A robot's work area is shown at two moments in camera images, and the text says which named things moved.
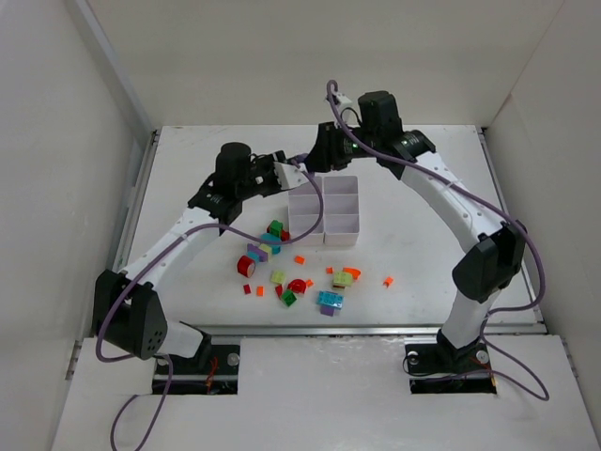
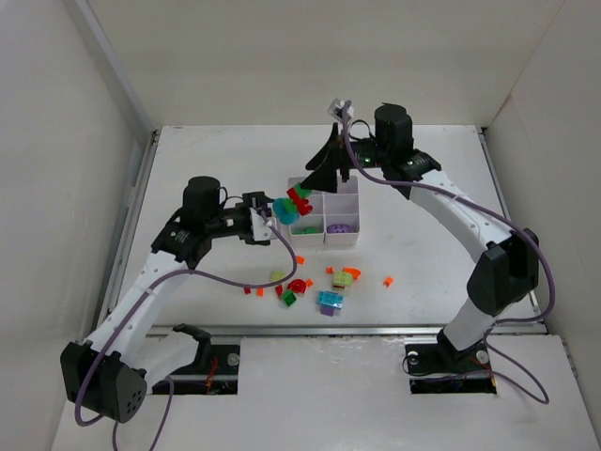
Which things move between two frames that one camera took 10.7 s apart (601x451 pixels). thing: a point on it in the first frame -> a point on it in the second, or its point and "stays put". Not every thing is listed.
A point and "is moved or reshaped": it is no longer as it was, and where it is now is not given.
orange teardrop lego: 352,271 stays put
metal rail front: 363,331 stays put
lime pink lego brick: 341,279 stays put
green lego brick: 276,228 is moved or reshaped
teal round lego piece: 275,248 -> 285,210
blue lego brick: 330,299 stays put
